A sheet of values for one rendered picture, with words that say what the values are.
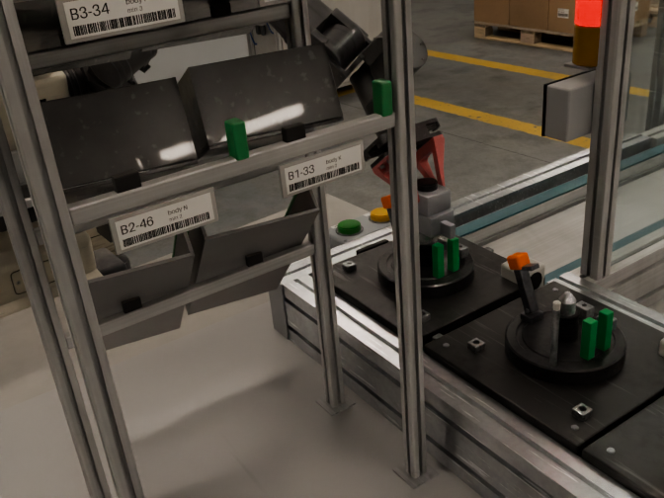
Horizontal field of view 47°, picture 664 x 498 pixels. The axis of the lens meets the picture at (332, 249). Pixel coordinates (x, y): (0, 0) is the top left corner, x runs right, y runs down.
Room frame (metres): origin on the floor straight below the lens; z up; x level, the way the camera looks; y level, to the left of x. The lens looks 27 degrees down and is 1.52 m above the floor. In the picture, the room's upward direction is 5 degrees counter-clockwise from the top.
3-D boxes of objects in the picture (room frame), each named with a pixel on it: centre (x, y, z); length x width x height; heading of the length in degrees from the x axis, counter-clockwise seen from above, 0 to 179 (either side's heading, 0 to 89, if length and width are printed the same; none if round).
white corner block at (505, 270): (0.94, -0.27, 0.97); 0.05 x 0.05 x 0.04; 32
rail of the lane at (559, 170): (1.24, -0.29, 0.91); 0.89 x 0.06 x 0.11; 122
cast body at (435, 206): (0.96, -0.14, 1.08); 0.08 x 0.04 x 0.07; 32
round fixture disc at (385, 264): (0.97, -0.13, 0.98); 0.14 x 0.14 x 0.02
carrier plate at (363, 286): (0.97, -0.13, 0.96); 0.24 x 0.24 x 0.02; 32
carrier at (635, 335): (0.75, -0.27, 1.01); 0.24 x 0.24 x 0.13; 32
